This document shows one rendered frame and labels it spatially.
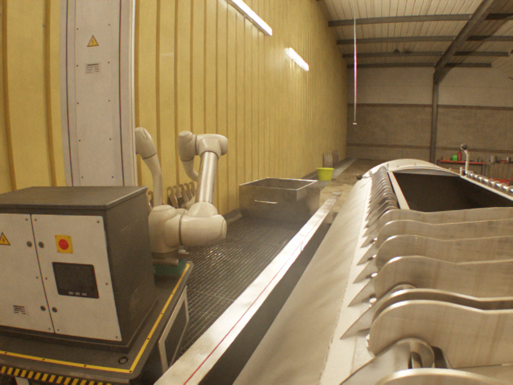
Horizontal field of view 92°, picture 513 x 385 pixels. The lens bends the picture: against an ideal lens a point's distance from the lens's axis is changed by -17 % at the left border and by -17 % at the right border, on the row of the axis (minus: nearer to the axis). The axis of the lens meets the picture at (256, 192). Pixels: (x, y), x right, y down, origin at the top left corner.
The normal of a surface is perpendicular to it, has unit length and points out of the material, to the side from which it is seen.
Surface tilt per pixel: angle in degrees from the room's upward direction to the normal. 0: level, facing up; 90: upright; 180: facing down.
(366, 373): 90
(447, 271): 90
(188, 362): 0
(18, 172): 90
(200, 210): 38
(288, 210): 90
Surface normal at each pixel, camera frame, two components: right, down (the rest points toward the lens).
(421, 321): -0.39, 0.17
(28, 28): 0.92, 0.07
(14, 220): -0.01, 0.18
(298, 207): 0.46, 0.16
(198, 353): 0.02, -0.98
